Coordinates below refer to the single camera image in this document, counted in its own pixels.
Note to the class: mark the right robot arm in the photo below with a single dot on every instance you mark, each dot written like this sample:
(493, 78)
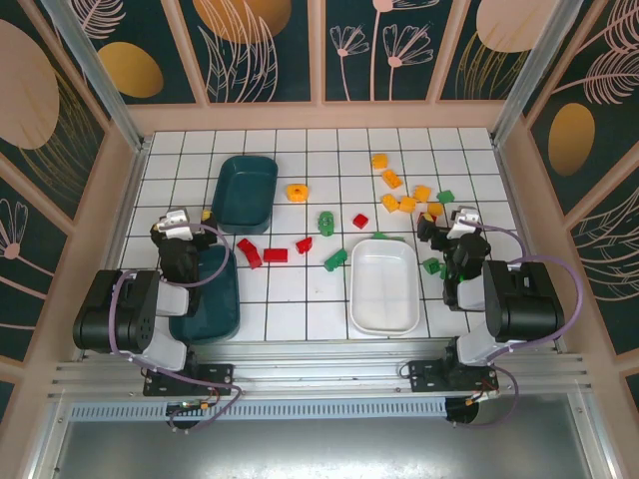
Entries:
(524, 299)

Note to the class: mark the green lego brick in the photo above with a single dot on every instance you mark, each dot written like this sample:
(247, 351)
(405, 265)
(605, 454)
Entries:
(443, 271)
(446, 196)
(335, 259)
(384, 236)
(430, 265)

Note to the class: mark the yellow lego brick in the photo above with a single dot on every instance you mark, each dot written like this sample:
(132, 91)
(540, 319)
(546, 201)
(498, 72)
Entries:
(380, 160)
(392, 179)
(390, 201)
(422, 193)
(435, 208)
(407, 203)

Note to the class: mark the grey metal plate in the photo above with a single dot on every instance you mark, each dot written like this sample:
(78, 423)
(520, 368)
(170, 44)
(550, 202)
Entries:
(319, 449)

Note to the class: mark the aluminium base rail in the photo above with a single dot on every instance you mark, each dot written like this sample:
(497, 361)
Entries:
(319, 366)

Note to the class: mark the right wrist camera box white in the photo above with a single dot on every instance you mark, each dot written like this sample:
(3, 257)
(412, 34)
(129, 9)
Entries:
(466, 218)

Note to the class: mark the teal plastic container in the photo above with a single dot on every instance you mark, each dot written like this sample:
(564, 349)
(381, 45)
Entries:
(244, 194)
(219, 309)

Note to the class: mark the yellow round lego piece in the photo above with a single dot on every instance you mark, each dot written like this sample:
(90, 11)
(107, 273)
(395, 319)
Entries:
(297, 192)

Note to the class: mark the aluminium frame post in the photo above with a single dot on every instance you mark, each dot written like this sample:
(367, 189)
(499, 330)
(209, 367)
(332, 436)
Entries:
(536, 65)
(95, 70)

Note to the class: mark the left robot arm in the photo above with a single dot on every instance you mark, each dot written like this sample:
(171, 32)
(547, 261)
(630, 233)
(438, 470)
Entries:
(125, 309)

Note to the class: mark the green round lego piece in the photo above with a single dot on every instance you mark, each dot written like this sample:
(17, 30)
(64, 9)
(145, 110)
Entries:
(326, 222)

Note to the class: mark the red curved lego brick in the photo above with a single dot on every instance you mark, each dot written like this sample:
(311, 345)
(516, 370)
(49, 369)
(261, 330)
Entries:
(303, 245)

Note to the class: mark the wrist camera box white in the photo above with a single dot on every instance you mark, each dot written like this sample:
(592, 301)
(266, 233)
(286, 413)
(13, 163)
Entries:
(466, 218)
(176, 223)

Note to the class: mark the white plastic container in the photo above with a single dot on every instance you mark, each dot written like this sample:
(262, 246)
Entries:
(384, 289)

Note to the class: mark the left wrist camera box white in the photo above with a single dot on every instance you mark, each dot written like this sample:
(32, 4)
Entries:
(176, 223)

